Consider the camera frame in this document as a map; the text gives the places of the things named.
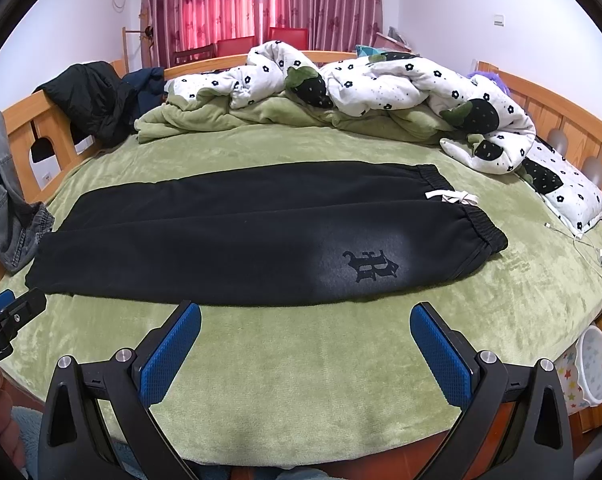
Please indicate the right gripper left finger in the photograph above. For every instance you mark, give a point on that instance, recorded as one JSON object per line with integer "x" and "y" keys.
{"x": 75, "y": 442}

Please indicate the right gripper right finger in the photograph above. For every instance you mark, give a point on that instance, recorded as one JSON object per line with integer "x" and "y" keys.
{"x": 536, "y": 443}

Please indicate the black sweatpants with white stripe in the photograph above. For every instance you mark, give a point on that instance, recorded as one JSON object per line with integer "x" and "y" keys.
{"x": 274, "y": 236}

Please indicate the person's left hand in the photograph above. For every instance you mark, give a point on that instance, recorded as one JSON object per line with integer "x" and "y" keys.
{"x": 10, "y": 438}

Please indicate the white star-patterned bin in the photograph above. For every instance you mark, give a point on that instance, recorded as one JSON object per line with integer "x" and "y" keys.
{"x": 580, "y": 371}

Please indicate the grey jeans on footboard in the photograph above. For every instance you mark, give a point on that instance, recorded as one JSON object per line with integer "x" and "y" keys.
{"x": 22, "y": 225}

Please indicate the black jacket on footboard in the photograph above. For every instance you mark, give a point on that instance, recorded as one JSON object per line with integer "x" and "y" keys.
{"x": 96, "y": 101}

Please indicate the white floral pillow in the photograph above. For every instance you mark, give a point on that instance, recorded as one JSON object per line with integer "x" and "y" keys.
{"x": 571, "y": 196}

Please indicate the navy blue garment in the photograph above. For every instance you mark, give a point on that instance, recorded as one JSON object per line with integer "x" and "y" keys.
{"x": 148, "y": 85}

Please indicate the white floral strawberry duvet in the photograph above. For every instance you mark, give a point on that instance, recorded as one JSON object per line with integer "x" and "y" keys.
{"x": 392, "y": 95}

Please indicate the wooden coat rack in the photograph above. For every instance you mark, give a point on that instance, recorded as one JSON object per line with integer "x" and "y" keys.
{"x": 145, "y": 41}

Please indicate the purple plush item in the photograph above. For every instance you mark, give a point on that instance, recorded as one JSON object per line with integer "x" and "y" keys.
{"x": 495, "y": 78}

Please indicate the red patterned curtains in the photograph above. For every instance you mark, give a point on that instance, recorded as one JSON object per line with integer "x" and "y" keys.
{"x": 179, "y": 25}

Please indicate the red chair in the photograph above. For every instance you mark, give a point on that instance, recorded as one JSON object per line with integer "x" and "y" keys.
{"x": 296, "y": 37}

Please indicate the wooden bed frame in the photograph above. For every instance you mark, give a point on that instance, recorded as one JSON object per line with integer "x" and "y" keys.
{"x": 36, "y": 117}

